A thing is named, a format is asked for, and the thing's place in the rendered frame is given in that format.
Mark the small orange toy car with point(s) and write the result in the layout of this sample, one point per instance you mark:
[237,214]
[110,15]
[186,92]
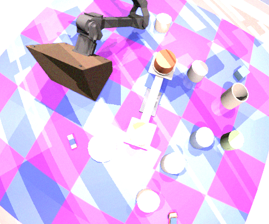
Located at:
[172,216]

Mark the white balance beam with round pans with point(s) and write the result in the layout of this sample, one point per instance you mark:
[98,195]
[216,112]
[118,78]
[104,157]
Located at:
[150,103]

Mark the orange cylinder with cream top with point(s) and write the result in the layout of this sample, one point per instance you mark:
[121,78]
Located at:
[165,61]

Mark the dark grey cylinder with white top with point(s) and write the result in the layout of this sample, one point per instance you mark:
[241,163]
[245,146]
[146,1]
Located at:
[201,138]

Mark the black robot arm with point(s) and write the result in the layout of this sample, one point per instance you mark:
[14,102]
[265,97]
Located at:
[90,26]

